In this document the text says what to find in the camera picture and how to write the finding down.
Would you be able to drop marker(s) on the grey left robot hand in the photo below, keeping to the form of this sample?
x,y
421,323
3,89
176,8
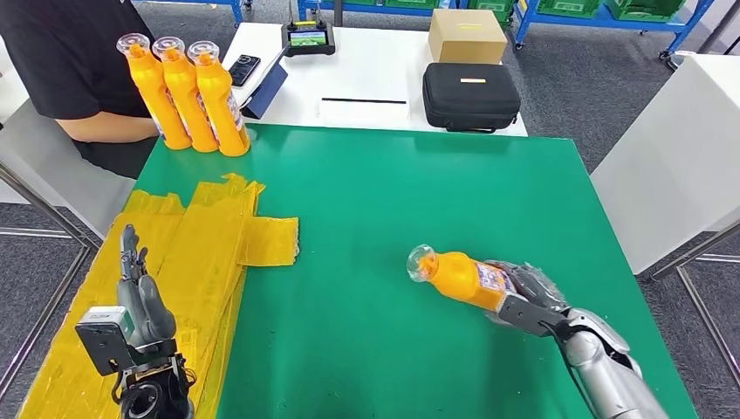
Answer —
x,y
144,315

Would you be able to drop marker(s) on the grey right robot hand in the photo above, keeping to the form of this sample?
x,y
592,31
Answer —
x,y
535,283

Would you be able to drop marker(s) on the orange bottle with clear cap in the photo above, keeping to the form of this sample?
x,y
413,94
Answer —
x,y
153,95
457,277
222,104
188,98

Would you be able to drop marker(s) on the black smartphone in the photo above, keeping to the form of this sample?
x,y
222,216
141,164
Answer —
x,y
244,70

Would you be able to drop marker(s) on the person's right forearm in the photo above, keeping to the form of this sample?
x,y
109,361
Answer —
x,y
110,127

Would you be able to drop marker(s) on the yellow tape patch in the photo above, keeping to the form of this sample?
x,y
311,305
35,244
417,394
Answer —
x,y
196,260

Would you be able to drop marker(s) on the white side table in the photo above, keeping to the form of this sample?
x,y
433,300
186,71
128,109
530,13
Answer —
x,y
670,168

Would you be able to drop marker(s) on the black zippered carry case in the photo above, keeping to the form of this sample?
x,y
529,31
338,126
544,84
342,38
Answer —
x,y
471,98

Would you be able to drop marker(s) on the thin black strip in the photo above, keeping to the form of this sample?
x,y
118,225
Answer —
x,y
364,101

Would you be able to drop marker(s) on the brown cardboard box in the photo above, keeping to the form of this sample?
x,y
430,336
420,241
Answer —
x,y
467,37

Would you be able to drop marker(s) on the tablet with blue cover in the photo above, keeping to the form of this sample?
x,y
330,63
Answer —
x,y
266,89

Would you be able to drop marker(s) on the blue metal shelf rack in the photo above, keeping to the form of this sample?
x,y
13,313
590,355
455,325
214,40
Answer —
x,y
370,6
607,20

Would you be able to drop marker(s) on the person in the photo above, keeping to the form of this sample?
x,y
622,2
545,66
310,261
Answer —
x,y
69,52

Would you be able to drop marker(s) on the green plastic crate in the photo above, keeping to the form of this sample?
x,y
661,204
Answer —
x,y
491,8
569,7
644,8

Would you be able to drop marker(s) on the black remote controller with screen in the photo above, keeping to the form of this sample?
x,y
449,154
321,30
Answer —
x,y
308,40

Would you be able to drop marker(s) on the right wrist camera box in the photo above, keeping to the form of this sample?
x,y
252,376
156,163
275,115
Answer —
x,y
529,315

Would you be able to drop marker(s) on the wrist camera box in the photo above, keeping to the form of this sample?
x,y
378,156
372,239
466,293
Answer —
x,y
107,341
529,315

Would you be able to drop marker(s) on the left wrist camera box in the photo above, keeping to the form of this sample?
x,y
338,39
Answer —
x,y
107,341

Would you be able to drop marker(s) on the metal table frame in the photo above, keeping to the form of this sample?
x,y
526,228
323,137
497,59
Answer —
x,y
87,246

